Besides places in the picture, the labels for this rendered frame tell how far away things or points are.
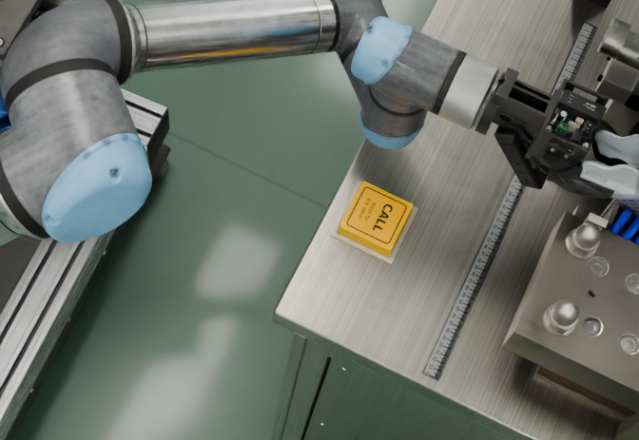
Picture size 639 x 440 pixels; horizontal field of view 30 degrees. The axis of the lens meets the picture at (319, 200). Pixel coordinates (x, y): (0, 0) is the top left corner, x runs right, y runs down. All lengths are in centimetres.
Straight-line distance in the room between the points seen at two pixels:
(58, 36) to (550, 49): 69
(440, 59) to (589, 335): 34
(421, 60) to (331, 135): 124
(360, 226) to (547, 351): 28
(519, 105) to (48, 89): 48
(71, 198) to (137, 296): 123
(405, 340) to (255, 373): 93
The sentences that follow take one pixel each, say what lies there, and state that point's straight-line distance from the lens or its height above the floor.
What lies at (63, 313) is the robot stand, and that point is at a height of 20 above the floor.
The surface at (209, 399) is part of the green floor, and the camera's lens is 232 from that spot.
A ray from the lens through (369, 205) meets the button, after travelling 145.
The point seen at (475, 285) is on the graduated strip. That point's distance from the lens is 146.
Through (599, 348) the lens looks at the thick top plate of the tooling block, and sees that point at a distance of 134.
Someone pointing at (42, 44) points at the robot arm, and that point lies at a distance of 122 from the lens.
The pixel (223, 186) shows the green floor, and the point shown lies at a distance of 245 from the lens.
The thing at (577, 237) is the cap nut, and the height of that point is 106.
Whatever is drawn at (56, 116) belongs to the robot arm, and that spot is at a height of 121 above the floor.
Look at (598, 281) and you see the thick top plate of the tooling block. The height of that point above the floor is 103.
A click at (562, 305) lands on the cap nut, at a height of 107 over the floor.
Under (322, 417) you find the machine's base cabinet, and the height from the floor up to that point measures 52.
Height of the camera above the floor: 225
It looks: 67 degrees down
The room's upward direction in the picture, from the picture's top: 12 degrees clockwise
